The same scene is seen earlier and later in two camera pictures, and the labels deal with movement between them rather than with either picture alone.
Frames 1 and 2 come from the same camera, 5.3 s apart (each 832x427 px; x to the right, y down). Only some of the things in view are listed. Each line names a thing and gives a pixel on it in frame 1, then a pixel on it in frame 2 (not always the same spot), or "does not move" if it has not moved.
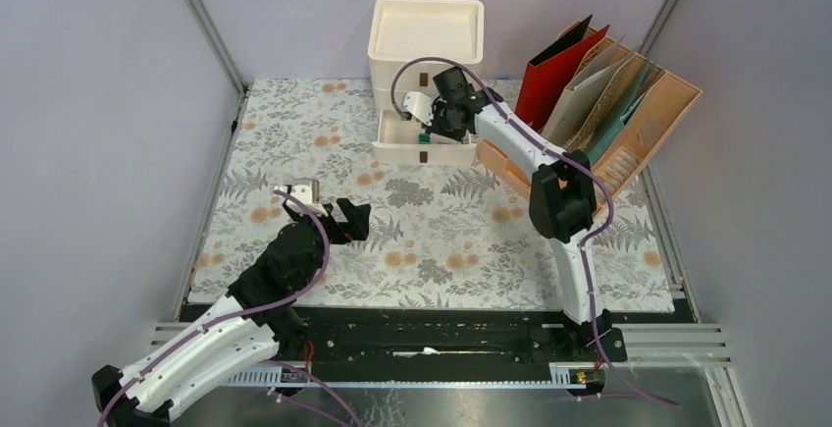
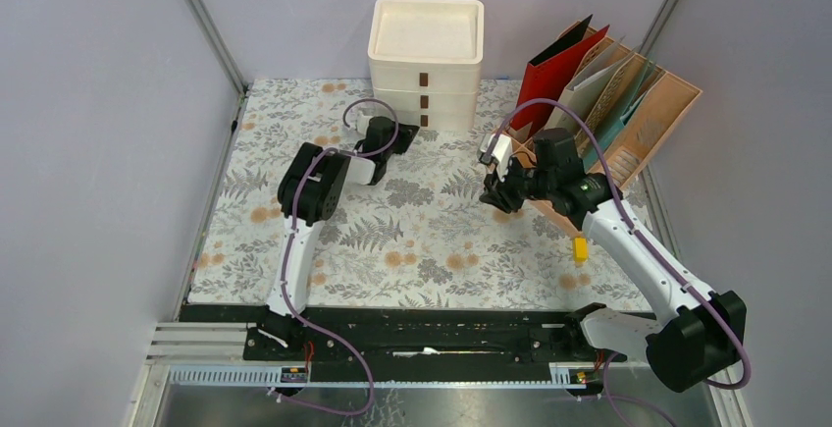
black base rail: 451,336 does not move
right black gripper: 437,108 to 498,193
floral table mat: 440,233 does not move
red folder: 545,81 does not move
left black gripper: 355,228 to 404,134
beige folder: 583,97 does not move
